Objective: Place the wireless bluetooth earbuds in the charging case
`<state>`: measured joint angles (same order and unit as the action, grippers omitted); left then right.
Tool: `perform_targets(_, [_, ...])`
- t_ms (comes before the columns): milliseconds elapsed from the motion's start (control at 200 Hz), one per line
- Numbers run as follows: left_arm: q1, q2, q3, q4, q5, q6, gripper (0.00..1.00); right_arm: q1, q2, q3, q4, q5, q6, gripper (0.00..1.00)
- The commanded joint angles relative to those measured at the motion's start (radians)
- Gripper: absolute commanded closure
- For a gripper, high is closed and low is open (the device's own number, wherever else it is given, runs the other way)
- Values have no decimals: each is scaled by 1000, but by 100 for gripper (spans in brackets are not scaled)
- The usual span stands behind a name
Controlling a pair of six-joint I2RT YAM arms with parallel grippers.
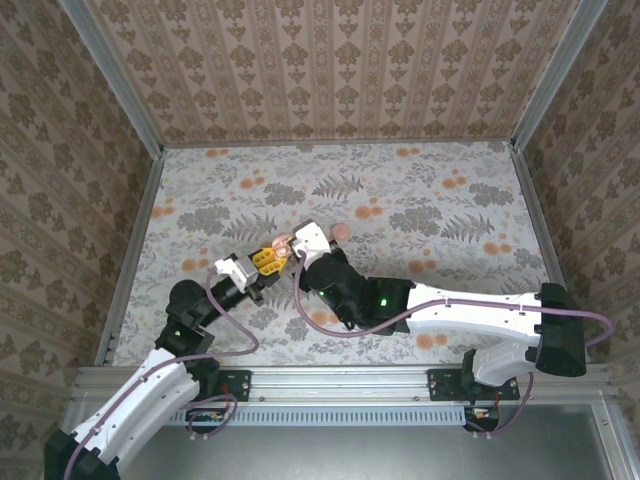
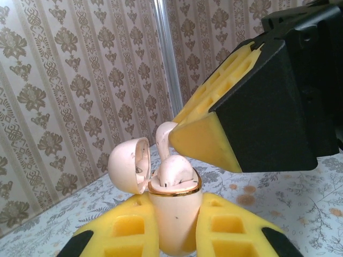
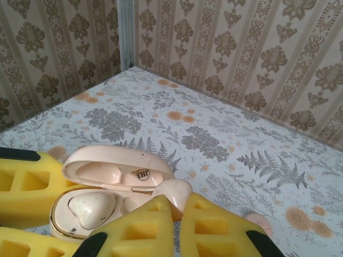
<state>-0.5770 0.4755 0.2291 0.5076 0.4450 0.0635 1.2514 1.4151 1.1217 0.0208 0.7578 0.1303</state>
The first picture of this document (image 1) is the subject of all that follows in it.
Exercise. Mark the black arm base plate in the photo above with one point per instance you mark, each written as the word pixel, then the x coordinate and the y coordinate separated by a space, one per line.
pixel 440 385
pixel 240 377

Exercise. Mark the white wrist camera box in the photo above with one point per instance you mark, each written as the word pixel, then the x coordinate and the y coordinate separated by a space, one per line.
pixel 312 237
pixel 232 267

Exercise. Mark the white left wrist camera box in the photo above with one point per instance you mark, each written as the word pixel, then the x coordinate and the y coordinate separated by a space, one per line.
pixel 232 267

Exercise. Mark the steel sheet panel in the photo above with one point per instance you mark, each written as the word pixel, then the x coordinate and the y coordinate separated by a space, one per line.
pixel 350 455

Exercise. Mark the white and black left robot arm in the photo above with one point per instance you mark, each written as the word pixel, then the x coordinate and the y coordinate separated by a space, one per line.
pixel 135 400

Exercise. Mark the aluminium extrusion beam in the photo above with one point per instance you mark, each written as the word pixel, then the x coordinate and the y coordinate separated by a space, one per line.
pixel 340 382

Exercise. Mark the aluminium corner post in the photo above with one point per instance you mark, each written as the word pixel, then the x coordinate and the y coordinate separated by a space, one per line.
pixel 119 80
pixel 555 75

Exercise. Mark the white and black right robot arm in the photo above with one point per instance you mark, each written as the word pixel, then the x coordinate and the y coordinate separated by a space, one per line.
pixel 475 312

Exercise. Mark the thin aluminium back rail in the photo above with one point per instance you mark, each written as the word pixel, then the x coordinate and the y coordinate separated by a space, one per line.
pixel 340 144

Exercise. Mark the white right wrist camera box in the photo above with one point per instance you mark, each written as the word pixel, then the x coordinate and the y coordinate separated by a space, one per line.
pixel 312 237

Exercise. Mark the aluminium side rail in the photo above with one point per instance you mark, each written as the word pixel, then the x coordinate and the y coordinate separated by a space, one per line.
pixel 134 250
pixel 541 225

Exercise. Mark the pink earbud charging case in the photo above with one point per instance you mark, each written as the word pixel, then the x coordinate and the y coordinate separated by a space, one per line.
pixel 282 244

